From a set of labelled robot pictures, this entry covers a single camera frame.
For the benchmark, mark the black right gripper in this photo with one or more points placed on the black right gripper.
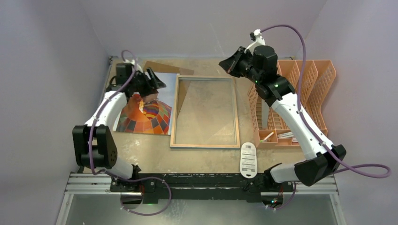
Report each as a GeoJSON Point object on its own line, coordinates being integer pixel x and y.
{"type": "Point", "coordinates": [237, 62]}

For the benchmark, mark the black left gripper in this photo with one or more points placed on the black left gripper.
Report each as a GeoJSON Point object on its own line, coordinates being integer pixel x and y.
{"type": "Point", "coordinates": [151, 85]}

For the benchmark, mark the hot air balloon photo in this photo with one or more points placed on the hot air balloon photo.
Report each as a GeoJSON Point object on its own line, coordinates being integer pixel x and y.
{"type": "Point", "coordinates": [152, 114]}

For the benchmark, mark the blue wooden picture frame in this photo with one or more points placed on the blue wooden picture frame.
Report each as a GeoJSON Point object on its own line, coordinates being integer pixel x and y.
{"type": "Point", "coordinates": [205, 113]}

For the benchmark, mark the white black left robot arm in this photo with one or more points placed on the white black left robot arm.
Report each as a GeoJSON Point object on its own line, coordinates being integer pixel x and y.
{"type": "Point", "coordinates": [94, 146]}

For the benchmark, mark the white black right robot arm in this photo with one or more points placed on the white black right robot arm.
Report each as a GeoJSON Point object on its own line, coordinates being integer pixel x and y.
{"type": "Point", "coordinates": [322, 156]}

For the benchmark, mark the brown cardboard backing board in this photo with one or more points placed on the brown cardboard backing board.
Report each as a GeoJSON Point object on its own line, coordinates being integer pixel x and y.
{"type": "Point", "coordinates": [164, 68]}

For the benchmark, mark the orange plastic file organizer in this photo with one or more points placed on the orange plastic file organizer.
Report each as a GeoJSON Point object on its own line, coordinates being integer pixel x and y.
{"type": "Point", "coordinates": [317, 81]}

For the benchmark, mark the white marker pen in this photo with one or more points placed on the white marker pen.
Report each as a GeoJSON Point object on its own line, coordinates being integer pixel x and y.
{"type": "Point", "coordinates": [267, 138]}

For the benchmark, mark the small red white box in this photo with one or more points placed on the small red white box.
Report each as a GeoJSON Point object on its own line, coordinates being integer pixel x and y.
{"type": "Point", "coordinates": [285, 135]}

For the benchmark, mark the white labelled remote tag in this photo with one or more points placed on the white labelled remote tag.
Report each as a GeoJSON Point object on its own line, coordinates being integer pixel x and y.
{"type": "Point", "coordinates": [248, 160]}

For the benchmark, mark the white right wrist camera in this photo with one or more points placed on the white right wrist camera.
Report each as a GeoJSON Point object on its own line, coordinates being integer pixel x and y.
{"type": "Point", "coordinates": [257, 40]}

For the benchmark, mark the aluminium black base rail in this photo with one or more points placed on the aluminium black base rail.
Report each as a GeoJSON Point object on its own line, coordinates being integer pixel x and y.
{"type": "Point", "coordinates": [193, 186]}

